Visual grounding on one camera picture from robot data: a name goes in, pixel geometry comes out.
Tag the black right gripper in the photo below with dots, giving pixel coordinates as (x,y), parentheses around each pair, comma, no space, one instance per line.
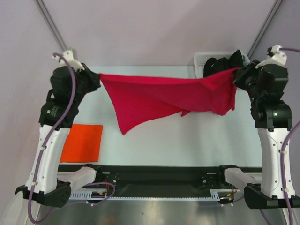
(242,76)

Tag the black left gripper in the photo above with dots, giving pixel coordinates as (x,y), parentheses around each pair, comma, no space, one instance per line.
(93,78)

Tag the red t shirt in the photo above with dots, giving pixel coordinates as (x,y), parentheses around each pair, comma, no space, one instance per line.
(138,99)

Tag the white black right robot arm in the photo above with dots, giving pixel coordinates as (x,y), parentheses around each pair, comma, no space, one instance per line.
(273,120)

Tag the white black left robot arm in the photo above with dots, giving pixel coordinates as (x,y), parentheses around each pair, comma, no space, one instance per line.
(43,186)

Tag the light blue garment in basket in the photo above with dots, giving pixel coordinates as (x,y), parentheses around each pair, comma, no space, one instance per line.
(246,60)

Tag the black garment in basket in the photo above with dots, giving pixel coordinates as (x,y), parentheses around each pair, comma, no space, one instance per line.
(213,66)

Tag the white perforated plastic basket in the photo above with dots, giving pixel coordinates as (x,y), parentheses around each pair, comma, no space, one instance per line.
(201,58)

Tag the folded orange t shirt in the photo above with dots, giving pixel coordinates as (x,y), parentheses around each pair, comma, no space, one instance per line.
(82,144)

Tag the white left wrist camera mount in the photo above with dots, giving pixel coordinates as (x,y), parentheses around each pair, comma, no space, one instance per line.
(71,57)

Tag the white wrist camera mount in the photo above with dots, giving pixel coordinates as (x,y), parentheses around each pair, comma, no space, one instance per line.
(274,56)
(71,57)

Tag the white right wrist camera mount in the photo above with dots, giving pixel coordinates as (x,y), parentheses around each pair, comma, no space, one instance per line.
(274,56)

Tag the aluminium right corner post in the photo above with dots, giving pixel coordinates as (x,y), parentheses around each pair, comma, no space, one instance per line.
(265,26)

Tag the aluminium corner post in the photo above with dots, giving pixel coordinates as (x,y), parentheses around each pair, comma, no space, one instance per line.
(53,28)
(265,26)

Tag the aluminium left corner post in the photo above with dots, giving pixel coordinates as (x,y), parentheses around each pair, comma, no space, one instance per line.
(53,28)

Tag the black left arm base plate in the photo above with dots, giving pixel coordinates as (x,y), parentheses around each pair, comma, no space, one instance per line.
(108,173)

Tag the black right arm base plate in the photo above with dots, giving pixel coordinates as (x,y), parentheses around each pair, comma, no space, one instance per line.
(216,179)

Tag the white slotted cable duct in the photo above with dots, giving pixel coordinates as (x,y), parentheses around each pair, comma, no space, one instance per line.
(178,194)

